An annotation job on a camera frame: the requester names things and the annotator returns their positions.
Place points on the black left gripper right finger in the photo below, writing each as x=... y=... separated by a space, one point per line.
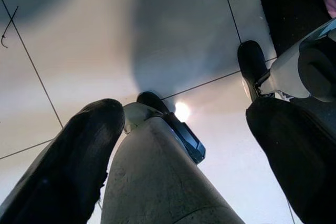
x=294 y=161

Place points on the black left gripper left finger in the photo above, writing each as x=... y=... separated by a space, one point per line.
x=65 y=166

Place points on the grey robot right leg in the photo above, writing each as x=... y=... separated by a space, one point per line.
x=286 y=69

